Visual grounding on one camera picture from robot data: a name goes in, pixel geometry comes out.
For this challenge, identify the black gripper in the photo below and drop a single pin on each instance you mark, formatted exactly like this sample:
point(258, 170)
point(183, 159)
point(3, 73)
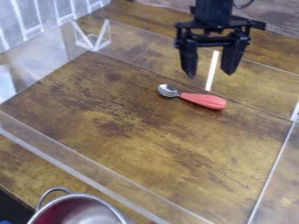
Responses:
point(214, 28)

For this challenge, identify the pink handled metal spoon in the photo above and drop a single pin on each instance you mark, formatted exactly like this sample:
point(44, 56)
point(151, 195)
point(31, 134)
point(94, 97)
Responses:
point(206, 100)

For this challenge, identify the black strip on table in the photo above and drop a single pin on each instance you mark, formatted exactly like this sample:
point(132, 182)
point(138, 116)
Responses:
point(257, 24)

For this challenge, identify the stainless steel pot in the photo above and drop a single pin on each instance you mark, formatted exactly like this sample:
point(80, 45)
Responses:
point(62, 206)

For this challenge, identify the clear acrylic corner bracket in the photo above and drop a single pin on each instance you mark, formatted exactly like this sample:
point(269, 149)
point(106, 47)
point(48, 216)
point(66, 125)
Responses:
point(92, 42)

